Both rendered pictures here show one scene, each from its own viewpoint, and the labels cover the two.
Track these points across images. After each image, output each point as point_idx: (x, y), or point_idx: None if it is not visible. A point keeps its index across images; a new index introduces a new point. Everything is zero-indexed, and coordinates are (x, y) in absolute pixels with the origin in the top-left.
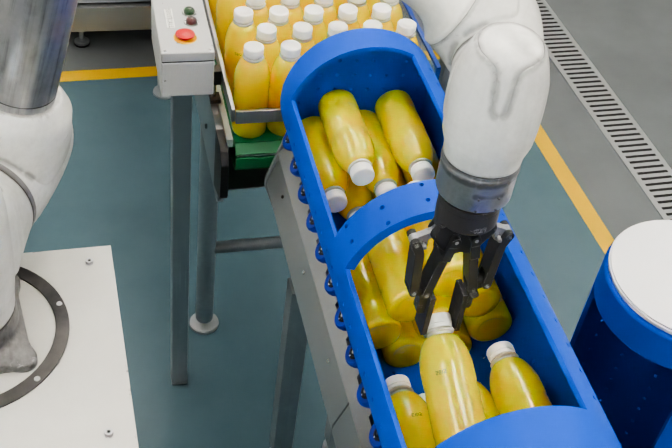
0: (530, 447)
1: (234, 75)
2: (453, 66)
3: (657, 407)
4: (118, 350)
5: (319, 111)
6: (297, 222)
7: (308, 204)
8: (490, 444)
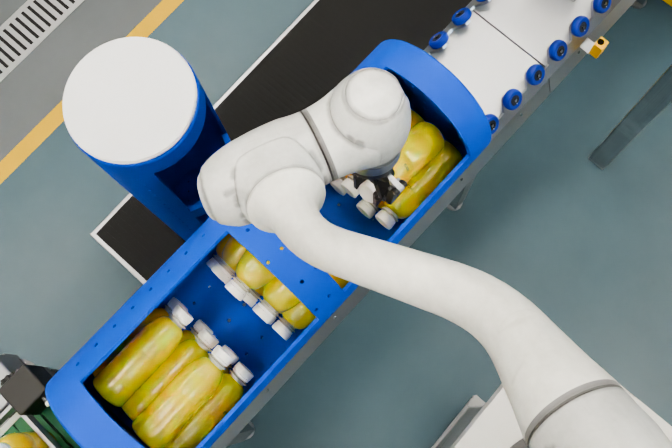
0: (447, 76)
1: None
2: (373, 153)
3: None
4: (495, 405)
5: (167, 443)
6: None
7: None
8: (456, 101)
